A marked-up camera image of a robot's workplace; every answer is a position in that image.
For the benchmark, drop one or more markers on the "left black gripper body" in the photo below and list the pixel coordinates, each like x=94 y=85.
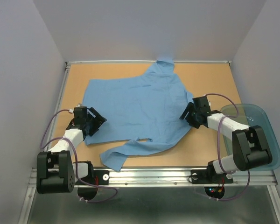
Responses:
x=87 y=121

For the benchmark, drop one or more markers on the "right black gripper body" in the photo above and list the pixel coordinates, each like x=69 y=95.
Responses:
x=193 y=120

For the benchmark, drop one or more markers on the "blue long sleeve shirt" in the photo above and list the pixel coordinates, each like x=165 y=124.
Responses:
x=143 y=111

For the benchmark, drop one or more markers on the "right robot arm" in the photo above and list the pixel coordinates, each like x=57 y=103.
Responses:
x=250 y=148

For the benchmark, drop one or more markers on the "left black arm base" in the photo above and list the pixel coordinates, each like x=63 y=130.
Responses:
x=85 y=190

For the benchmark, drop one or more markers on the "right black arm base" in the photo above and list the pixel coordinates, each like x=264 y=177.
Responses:
x=215 y=183

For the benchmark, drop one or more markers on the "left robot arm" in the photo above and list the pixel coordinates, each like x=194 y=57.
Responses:
x=55 y=171

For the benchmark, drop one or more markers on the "translucent teal plastic bin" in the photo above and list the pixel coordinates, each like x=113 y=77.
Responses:
x=253 y=115

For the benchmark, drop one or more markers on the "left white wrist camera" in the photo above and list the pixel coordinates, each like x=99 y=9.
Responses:
x=75 y=108

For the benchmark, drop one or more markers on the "aluminium mounting rail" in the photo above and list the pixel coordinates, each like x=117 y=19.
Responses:
x=157 y=196

